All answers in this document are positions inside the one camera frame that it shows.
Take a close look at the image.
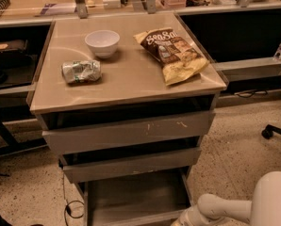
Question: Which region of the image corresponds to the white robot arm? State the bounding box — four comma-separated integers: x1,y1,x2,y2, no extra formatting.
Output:
171,171,281,226

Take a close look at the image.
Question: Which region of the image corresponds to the black floor cable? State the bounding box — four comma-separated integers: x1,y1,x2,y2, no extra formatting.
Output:
62,172,86,226

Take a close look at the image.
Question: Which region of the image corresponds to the grey drawer cabinet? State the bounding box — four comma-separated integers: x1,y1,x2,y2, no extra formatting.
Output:
26,12,229,226

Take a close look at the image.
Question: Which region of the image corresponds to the purple white paper packet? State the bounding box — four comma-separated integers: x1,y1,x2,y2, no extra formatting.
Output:
40,3,76,16

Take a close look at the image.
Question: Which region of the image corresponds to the white bowl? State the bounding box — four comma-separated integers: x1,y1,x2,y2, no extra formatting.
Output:
85,30,120,58

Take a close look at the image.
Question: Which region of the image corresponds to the black cable under ledge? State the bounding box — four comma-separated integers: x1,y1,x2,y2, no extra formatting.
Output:
233,89,269,99

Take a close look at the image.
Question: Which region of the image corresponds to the black office chair base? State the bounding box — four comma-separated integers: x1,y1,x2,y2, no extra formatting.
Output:
261,124,281,139

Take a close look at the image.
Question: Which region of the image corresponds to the grey top drawer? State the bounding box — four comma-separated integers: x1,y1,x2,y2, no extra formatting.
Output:
42,111,215,155

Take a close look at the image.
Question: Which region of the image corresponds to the grey bottom drawer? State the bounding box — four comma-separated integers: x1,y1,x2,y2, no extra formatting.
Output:
84,169,192,226

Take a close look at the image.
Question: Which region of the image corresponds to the brown yellow chip bag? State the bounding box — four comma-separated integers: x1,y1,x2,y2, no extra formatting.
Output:
134,27,209,86

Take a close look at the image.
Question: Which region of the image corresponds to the grey drawer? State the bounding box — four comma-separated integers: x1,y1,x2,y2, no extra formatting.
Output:
84,169,192,226
63,147,201,183
42,111,215,155

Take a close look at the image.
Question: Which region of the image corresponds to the grey middle drawer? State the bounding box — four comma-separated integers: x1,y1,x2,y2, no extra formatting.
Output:
63,147,201,183

